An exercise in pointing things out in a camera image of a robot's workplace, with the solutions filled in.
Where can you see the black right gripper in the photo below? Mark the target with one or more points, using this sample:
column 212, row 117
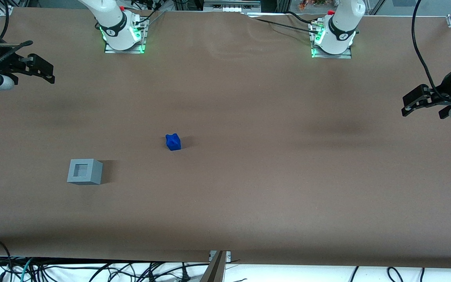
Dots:
column 3, row 65

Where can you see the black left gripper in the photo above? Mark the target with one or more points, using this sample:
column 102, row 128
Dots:
column 443, row 94

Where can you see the blue plastic part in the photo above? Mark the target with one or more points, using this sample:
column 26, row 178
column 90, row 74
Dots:
column 173, row 143

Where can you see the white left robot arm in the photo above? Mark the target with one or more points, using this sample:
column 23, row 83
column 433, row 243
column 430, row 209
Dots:
column 341, row 23

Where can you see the gray square base block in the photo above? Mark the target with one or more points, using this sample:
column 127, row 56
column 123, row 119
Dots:
column 92, row 174

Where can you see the colourful background items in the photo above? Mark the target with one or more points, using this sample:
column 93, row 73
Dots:
column 307, row 4

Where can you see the brown table cover sheet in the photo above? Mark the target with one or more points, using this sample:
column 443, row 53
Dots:
column 249, row 176

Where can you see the grey device with white connectors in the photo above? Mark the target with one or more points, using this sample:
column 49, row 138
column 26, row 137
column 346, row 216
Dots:
column 229, row 4

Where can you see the grey metal bar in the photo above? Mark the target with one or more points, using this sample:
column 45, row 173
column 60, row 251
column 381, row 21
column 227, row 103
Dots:
column 215, row 270

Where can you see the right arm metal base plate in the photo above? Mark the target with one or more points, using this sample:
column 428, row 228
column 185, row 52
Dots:
column 125, row 51

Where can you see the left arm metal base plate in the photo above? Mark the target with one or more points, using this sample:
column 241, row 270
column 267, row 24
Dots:
column 333, row 56

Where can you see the silver metal bracket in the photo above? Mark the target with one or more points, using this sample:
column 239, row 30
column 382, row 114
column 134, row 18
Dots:
column 228, row 256

